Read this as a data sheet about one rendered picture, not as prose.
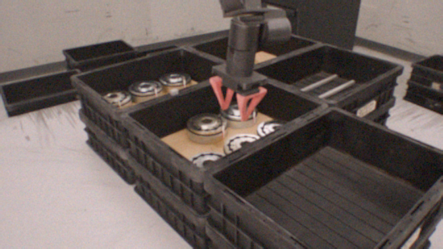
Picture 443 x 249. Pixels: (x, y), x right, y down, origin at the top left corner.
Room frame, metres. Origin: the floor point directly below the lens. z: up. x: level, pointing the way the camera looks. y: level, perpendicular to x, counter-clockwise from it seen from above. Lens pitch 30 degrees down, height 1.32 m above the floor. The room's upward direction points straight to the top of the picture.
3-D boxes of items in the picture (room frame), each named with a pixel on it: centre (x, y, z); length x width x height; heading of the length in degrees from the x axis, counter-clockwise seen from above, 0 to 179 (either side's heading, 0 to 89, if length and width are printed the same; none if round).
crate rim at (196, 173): (0.74, 0.00, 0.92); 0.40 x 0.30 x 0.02; 132
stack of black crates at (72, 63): (2.20, 0.80, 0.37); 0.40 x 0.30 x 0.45; 125
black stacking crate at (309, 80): (1.01, -0.30, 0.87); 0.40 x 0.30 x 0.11; 132
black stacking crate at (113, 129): (0.97, 0.20, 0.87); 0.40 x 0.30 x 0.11; 132
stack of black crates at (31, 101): (1.64, 0.90, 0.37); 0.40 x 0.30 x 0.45; 125
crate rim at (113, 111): (0.97, 0.20, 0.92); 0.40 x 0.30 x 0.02; 132
